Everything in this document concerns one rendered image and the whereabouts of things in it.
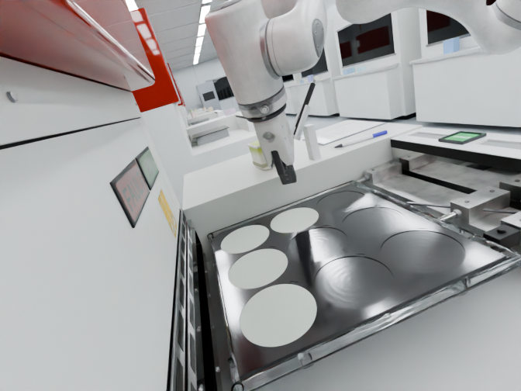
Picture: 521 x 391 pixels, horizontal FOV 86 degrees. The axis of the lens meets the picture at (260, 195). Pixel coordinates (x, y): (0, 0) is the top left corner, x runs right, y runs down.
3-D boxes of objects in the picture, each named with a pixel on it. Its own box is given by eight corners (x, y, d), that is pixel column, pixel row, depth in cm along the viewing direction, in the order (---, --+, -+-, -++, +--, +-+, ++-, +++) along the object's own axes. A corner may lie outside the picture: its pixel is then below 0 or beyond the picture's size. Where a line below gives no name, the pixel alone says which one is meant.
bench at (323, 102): (329, 119, 656) (312, 25, 584) (300, 117, 822) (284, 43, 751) (369, 106, 671) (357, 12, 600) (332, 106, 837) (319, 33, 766)
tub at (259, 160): (263, 171, 71) (256, 146, 68) (253, 167, 77) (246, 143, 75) (288, 161, 73) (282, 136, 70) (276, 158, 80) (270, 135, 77)
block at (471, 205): (469, 223, 44) (469, 207, 43) (450, 216, 47) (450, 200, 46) (509, 206, 45) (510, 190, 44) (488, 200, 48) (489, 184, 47)
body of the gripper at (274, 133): (284, 112, 43) (300, 167, 51) (284, 85, 51) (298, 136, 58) (239, 123, 45) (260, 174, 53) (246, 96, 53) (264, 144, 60)
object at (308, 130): (300, 166, 67) (288, 110, 62) (295, 163, 70) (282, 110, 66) (323, 157, 68) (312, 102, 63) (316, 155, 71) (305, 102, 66)
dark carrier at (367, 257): (240, 381, 29) (239, 377, 29) (212, 237, 61) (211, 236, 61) (505, 259, 34) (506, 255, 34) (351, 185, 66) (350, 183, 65)
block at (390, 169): (373, 184, 66) (371, 173, 65) (364, 181, 69) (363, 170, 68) (401, 173, 67) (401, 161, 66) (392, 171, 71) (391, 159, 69)
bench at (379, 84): (392, 125, 452) (377, -19, 381) (337, 120, 619) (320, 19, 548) (448, 105, 467) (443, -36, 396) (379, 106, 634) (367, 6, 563)
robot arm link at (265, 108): (283, 97, 42) (288, 115, 44) (284, 75, 49) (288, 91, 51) (232, 111, 44) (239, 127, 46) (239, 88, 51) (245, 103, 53)
